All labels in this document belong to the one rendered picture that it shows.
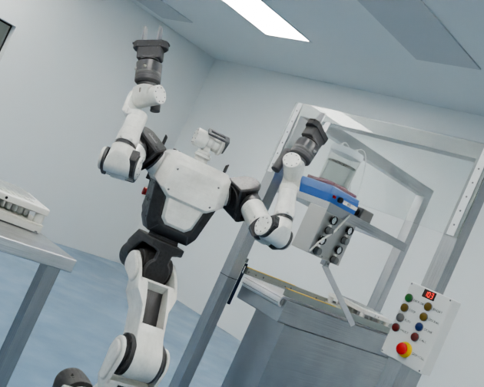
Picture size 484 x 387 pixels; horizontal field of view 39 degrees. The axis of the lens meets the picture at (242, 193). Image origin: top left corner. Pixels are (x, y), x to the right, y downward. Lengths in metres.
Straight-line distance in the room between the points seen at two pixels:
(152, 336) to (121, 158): 0.62
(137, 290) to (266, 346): 0.88
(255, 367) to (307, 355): 0.27
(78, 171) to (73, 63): 1.26
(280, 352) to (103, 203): 5.65
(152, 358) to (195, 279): 5.57
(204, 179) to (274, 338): 0.93
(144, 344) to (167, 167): 0.61
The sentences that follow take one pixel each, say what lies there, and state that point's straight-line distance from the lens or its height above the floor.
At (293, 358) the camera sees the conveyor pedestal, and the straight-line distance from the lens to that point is 3.17.
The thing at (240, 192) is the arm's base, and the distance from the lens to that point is 2.51.
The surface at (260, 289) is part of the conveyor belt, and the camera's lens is 3.02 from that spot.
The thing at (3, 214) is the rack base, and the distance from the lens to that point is 1.91.
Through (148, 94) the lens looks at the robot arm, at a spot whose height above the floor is 1.41.
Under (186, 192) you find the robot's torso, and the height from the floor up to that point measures 1.17.
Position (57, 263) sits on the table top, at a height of 0.87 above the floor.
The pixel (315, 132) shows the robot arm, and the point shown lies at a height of 1.56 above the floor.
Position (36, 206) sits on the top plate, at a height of 0.96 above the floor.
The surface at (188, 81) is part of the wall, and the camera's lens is 8.81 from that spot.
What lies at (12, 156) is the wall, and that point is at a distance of 7.80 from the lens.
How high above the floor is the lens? 1.17
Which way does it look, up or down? 2 degrees up
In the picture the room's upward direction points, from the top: 24 degrees clockwise
